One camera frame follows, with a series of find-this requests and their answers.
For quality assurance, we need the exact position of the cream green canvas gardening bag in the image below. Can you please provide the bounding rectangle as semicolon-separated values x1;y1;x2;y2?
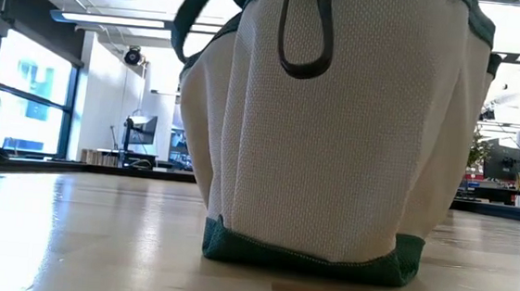
152;0;509;291

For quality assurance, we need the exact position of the long ceiling light bar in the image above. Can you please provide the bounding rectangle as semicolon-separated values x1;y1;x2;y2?
48;7;520;66

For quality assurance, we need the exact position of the black computer monitor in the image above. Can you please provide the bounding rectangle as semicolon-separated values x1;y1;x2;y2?
120;111;159;158
481;142;520;183

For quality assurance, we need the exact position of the wooden slat stack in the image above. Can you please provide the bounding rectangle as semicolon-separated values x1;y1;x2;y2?
80;148;123;168

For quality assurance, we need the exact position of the green potted plant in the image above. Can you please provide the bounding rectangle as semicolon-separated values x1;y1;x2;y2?
465;128;494;173

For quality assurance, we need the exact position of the black ceiling camera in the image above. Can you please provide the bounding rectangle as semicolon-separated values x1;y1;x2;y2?
122;44;144;68

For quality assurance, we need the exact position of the black aluminium table frame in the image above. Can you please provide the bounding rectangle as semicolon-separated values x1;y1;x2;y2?
0;125;520;226

